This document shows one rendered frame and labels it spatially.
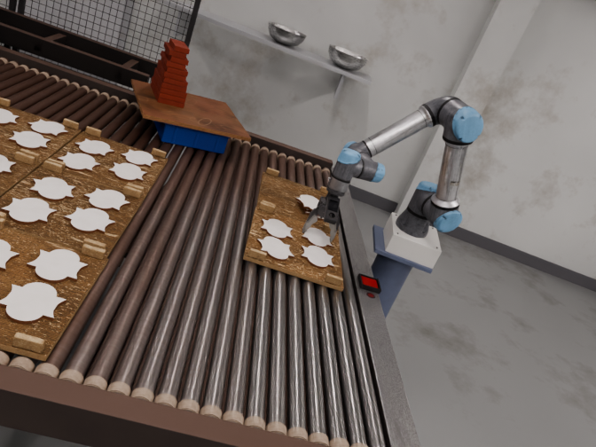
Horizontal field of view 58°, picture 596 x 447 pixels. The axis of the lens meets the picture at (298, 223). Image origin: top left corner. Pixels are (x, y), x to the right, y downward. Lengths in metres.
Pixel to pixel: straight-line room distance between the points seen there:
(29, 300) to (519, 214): 5.02
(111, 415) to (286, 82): 4.42
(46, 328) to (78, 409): 0.24
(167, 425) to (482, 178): 4.76
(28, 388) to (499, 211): 5.06
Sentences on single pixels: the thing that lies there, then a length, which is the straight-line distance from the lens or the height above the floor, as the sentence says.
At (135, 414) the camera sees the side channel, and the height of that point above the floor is 0.95.
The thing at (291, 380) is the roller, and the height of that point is 0.91.
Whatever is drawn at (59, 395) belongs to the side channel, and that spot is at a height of 0.95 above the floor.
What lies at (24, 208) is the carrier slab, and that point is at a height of 0.95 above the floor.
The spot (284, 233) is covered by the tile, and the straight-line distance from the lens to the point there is 1.98.
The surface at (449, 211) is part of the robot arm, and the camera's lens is 2.25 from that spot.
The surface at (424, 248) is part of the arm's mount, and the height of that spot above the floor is 0.95.
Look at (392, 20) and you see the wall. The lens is 5.18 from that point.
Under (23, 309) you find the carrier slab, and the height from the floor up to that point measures 0.95.
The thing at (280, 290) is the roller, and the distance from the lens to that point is 1.69.
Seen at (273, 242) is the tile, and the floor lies 0.95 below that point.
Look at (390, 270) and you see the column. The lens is 2.48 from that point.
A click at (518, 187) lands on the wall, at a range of 5.69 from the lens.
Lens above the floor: 1.79
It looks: 24 degrees down
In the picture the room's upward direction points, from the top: 22 degrees clockwise
